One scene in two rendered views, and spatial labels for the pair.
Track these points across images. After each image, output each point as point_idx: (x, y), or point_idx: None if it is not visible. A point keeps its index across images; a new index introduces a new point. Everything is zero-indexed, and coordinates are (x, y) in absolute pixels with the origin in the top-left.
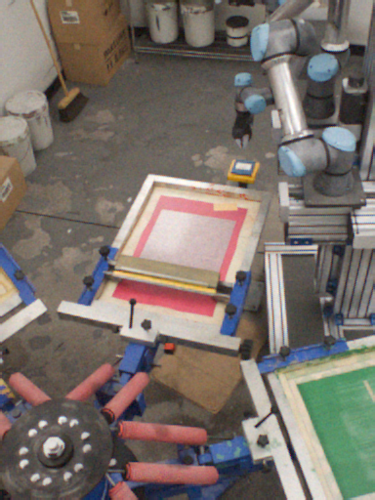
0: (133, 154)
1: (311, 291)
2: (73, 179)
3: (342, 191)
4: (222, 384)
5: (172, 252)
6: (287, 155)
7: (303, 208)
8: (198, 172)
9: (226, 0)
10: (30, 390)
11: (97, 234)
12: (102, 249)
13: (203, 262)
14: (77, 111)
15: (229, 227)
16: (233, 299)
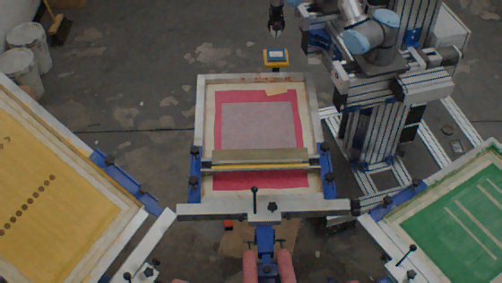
0: (130, 63)
1: (333, 150)
2: (83, 95)
3: (391, 61)
4: (283, 244)
5: (248, 139)
6: (355, 37)
7: (359, 80)
8: (194, 68)
9: None
10: None
11: (123, 140)
12: (193, 149)
13: (280, 141)
14: (66, 34)
15: (287, 107)
16: (324, 167)
